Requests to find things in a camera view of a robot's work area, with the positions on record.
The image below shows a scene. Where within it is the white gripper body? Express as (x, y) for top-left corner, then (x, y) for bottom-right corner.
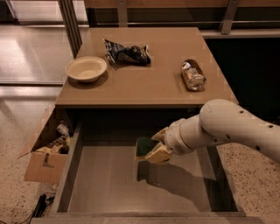
(164, 119), (193, 155)

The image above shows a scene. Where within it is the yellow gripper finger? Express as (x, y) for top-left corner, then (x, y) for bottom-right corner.
(151, 127), (168, 142)
(144, 143), (172, 165)

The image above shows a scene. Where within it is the green and yellow sponge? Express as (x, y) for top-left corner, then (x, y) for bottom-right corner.
(136, 137), (158, 160)

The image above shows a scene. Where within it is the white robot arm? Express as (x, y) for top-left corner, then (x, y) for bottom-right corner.
(144, 99), (280, 164)

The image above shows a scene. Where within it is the grey open top drawer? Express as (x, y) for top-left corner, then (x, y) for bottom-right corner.
(31, 124), (264, 224)

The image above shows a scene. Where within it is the grey cabinet desk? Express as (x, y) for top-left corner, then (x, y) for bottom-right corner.
(54, 26), (240, 130)

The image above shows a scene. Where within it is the dark crumpled chip bag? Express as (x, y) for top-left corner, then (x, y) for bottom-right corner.
(103, 39), (151, 66)

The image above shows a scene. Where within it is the white paper bowl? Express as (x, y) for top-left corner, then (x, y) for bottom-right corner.
(66, 56), (107, 82)

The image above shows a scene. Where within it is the cardboard box with trash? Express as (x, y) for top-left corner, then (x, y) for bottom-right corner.
(17, 104), (72, 185)

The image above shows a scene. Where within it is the black cable on floor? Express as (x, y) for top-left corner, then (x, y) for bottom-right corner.
(0, 193), (56, 224)

